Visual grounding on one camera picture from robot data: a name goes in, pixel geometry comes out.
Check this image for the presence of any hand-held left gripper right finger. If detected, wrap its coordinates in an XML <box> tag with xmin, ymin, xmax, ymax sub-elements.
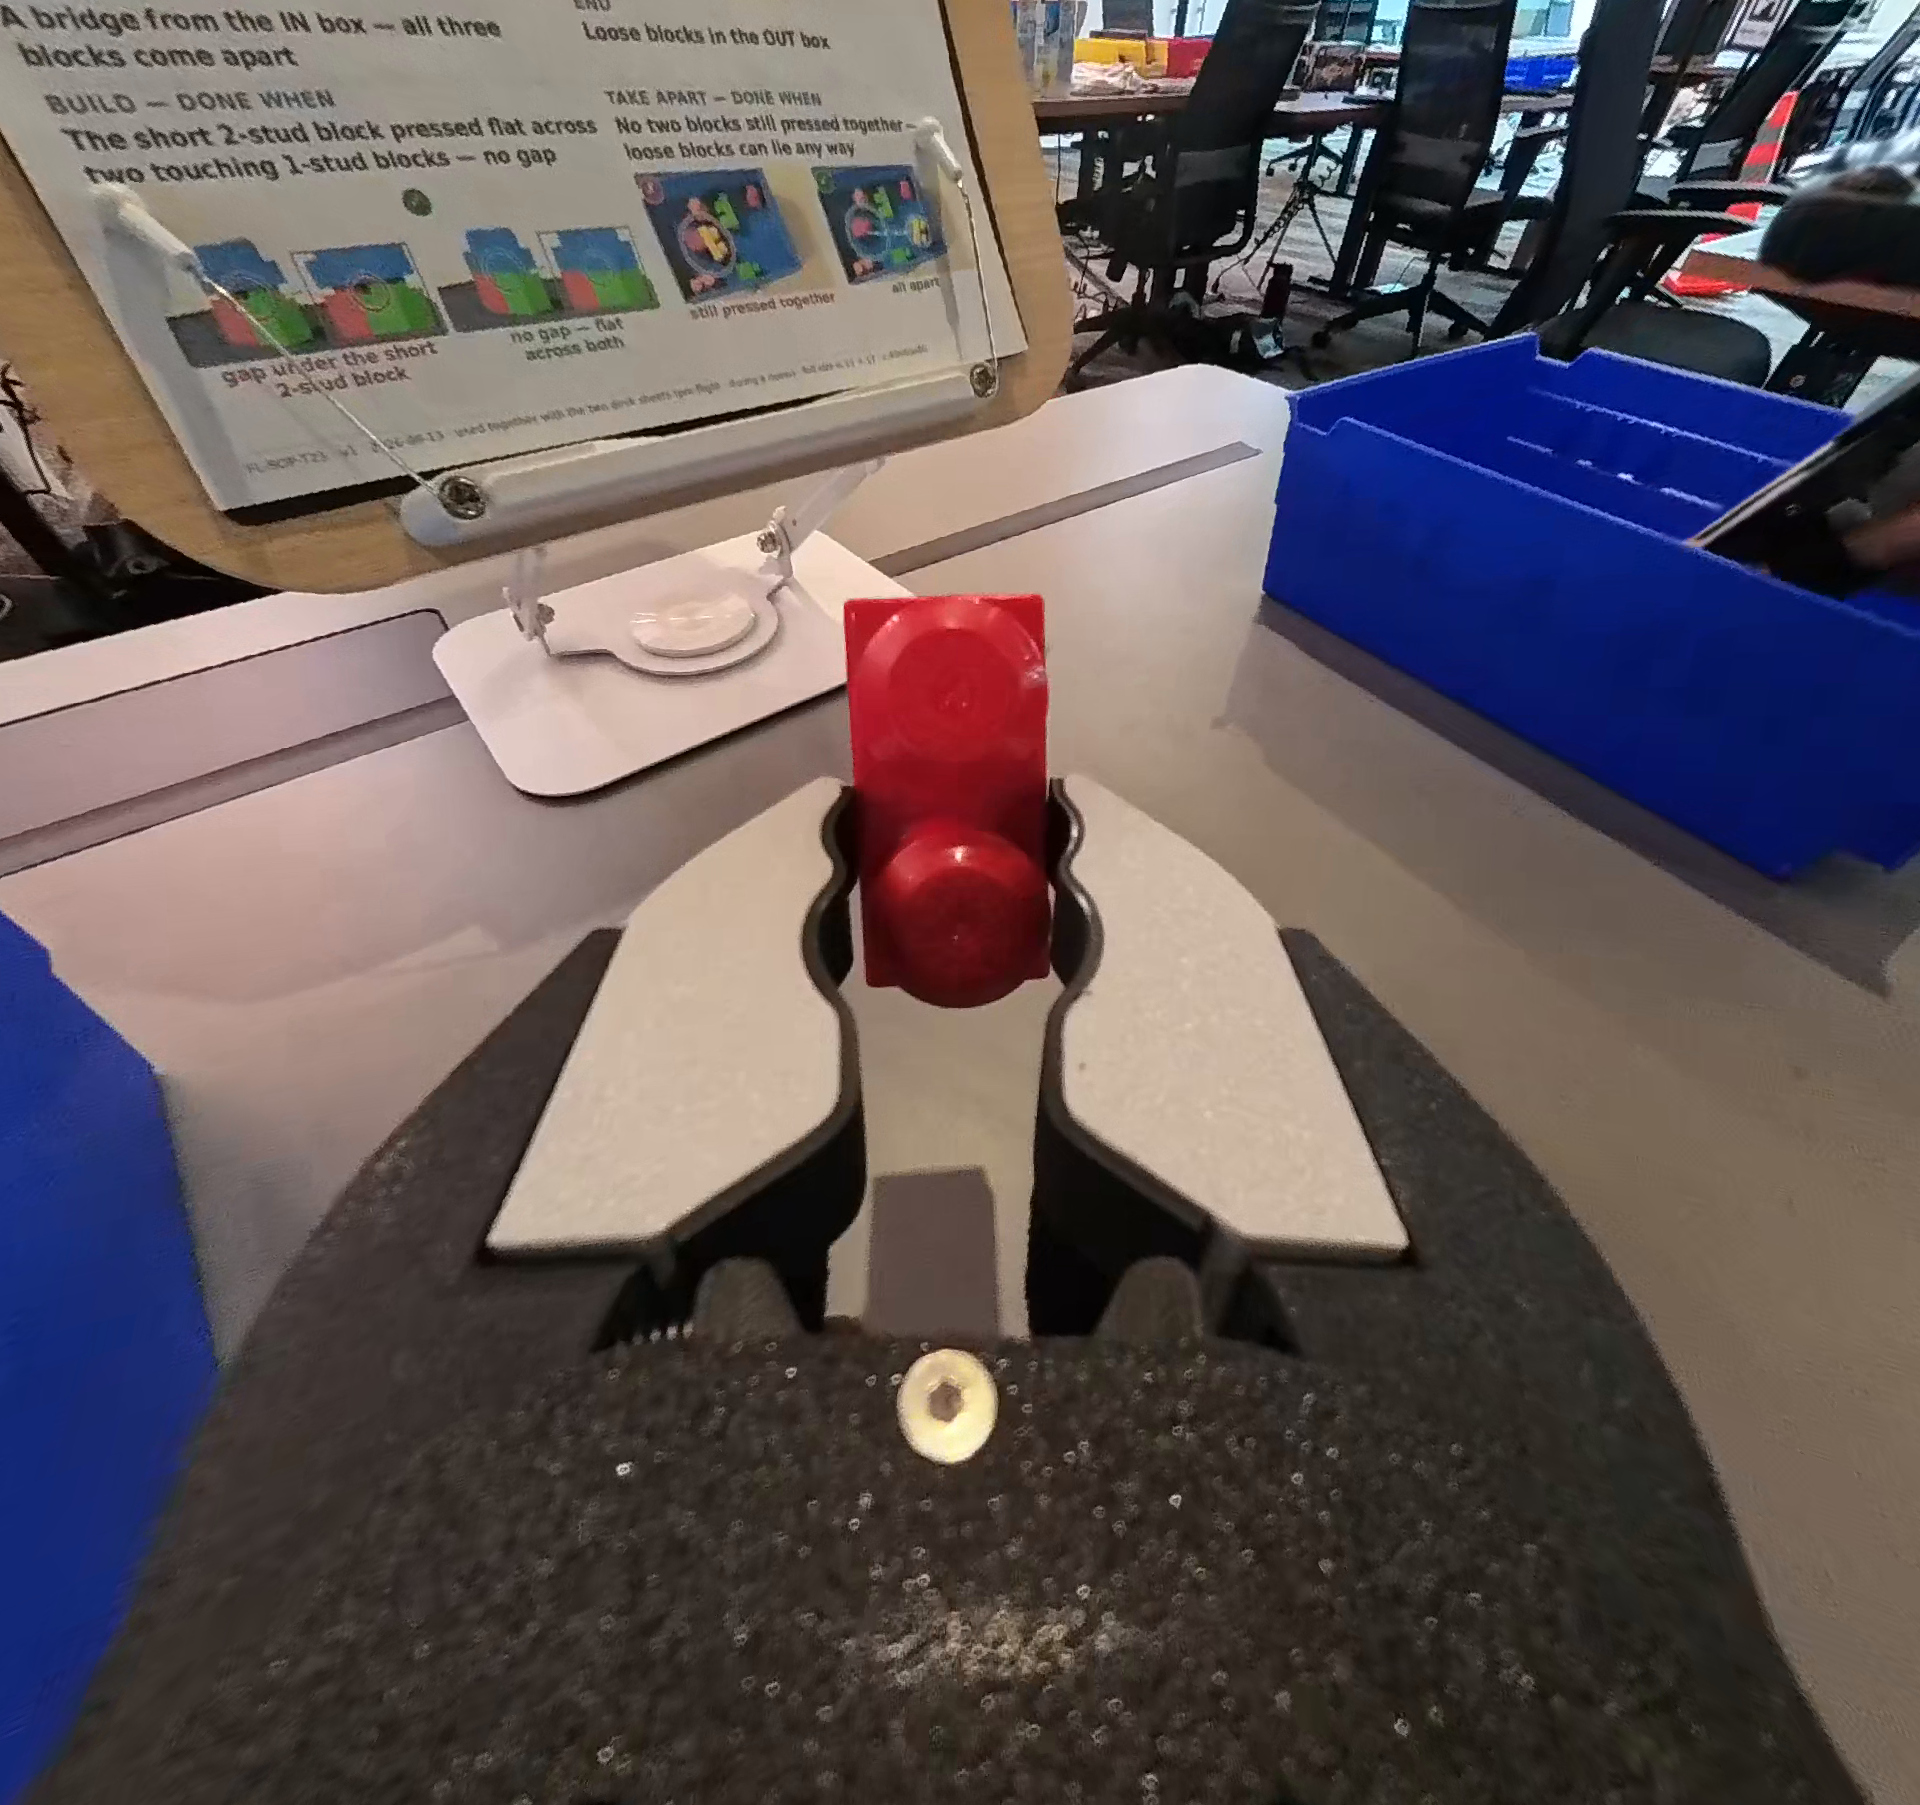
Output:
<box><xmin>1031</xmin><ymin>778</ymin><xmax>1415</xmax><ymax>1275</ymax></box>

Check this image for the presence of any instruction board on white stand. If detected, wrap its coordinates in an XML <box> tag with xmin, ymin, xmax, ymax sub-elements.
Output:
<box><xmin>0</xmin><ymin>0</ymin><xmax>1074</xmax><ymax>799</ymax></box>

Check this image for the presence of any black office chair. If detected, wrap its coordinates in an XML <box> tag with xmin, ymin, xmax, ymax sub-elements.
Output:
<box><xmin>1072</xmin><ymin>0</ymin><xmax>1332</xmax><ymax>367</ymax></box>
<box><xmin>1500</xmin><ymin>0</ymin><xmax>1801</xmax><ymax>390</ymax></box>
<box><xmin>1321</xmin><ymin>0</ymin><xmax>1554</xmax><ymax>344</ymax></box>

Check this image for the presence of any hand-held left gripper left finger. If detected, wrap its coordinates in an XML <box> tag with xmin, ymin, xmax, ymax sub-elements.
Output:
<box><xmin>482</xmin><ymin>783</ymin><xmax>871</xmax><ymax>1275</ymax></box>

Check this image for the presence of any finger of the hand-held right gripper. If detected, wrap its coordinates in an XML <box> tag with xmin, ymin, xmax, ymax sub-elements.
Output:
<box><xmin>1688</xmin><ymin>373</ymin><xmax>1920</xmax><ymax>595</ymax></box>

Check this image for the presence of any red mega block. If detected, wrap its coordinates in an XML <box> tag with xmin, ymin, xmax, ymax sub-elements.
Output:
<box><xmin>843</xmin><ymin>592</ymin><xmax>1053</xmax><ymax>1008</ymax></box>

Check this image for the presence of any dark wooden table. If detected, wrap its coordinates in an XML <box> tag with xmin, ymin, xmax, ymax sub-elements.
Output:
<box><xmin>1036</xmin><ymin>78</ymin><xmax>1592</xmax><ymax>165</ymax></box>

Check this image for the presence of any blue storage bin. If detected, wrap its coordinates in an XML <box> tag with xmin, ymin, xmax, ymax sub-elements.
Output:
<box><xmin>0</xmin><ymin>913</ymin><xmax>219</xmax><ymax>1805</ymax></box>
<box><xmin>1263</xmin><ymin>332</ymin><xmax>1920</xmax><ymax>880</ymax></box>

